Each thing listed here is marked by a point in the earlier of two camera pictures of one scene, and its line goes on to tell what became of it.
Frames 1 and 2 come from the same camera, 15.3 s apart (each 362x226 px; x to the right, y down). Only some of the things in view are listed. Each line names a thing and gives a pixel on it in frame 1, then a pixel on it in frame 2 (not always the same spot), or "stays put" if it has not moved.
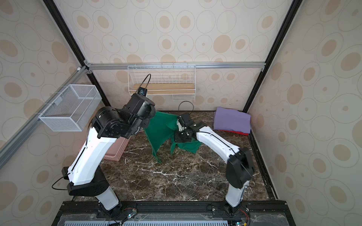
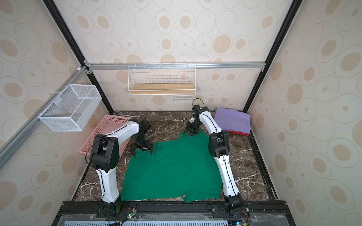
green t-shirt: [160, 131] -> [185, 168]
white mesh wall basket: [72, 108] stays put
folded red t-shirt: [234, 132] stays put
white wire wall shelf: [174, 79] stays put
